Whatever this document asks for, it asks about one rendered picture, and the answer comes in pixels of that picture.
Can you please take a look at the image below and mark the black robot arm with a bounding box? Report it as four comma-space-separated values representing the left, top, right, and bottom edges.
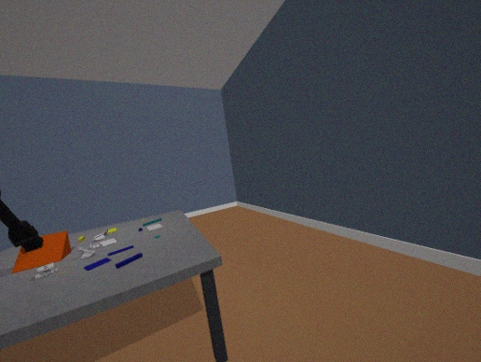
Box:
0, 200, 43, 252

